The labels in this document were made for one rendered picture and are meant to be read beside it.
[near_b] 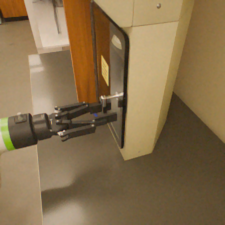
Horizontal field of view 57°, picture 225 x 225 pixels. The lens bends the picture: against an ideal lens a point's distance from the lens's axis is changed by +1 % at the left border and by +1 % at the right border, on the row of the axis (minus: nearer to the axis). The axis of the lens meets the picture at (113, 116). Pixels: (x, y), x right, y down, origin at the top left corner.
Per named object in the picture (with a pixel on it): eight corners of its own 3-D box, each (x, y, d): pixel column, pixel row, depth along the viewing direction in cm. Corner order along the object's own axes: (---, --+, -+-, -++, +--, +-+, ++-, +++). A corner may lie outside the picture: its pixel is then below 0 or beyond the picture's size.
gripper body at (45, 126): (32, 129, 53) (68, 120, 55) (30, 109, 59) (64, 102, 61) (39, 147, 58) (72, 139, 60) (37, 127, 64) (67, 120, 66)
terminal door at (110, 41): (99, 100, 93) (93, 1, 66) (123, 150, 72) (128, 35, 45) (97, 101, 93) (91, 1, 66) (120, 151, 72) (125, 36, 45)
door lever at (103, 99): (118, 118, 65) (115, 113, 67) (119, 94, 59) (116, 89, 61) (102, 122, 64) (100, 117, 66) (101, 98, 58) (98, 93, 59)
